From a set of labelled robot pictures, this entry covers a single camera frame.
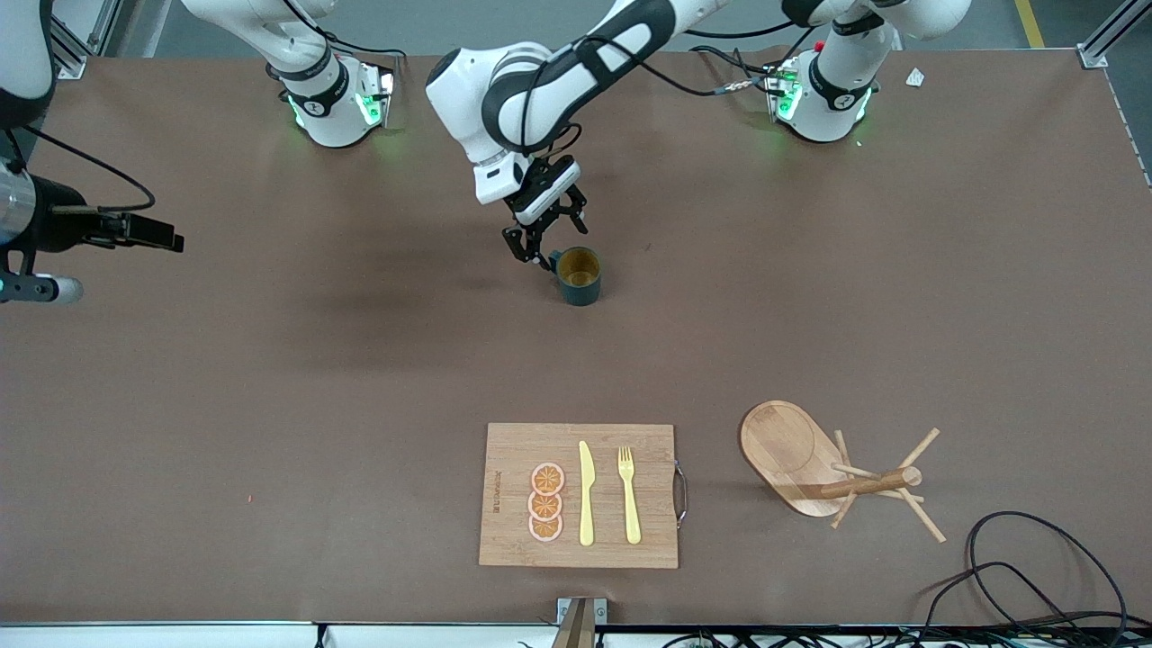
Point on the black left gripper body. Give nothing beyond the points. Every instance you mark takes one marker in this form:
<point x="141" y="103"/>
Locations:
<point x="551" y="177"/>

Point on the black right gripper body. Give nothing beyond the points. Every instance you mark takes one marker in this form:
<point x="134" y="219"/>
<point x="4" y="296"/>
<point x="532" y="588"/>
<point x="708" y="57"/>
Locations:
<point x="61" y="225"/>

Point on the teal mug with tan inside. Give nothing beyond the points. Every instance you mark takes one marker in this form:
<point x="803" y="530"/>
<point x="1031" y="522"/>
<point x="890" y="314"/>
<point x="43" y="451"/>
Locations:
<point x="580" y="283"/>

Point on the wooden mug rack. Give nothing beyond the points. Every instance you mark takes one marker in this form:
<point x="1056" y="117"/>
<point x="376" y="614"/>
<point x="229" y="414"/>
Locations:
<point x="787" y="450"/>

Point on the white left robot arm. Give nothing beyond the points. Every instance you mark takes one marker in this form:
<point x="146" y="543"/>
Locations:
<point x="540" y="90"/>

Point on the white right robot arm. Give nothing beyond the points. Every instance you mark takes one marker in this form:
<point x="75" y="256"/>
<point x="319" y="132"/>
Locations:
<point x="324" y="99"/>

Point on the metal bracket at table edge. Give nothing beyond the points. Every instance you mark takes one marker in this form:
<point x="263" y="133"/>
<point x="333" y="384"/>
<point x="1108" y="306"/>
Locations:
<point x="580" y="616"/>

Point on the yellow plastic fork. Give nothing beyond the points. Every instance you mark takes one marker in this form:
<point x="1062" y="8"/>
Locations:
<point x="629" y="504"/>

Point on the brown table mat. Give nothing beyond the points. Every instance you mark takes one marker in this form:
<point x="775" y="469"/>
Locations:
<point x="270" y="405"/>

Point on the bamboo cutting board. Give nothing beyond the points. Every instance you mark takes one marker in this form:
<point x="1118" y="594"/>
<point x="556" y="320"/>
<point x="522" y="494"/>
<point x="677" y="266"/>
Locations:
<point x="513" y="450"/>

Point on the aluminium frame profile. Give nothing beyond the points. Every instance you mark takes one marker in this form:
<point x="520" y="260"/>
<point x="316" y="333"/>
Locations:
<point x="1102" y="45"/>
<point x="76" y="65"/>

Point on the orange slice toy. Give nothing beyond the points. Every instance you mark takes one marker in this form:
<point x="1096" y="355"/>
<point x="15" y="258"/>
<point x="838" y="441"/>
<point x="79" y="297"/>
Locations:
<point x="547" y="479"/>
<point x="545" y="528"/>
<point x="544" y="506"/>

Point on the white paper scrap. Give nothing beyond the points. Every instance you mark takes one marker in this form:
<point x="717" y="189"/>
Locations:
<point x="915" y="77"/>

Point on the yellow plastic knife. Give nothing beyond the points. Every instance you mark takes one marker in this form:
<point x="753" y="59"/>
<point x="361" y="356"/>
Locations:
<point x="586" y="495"/>

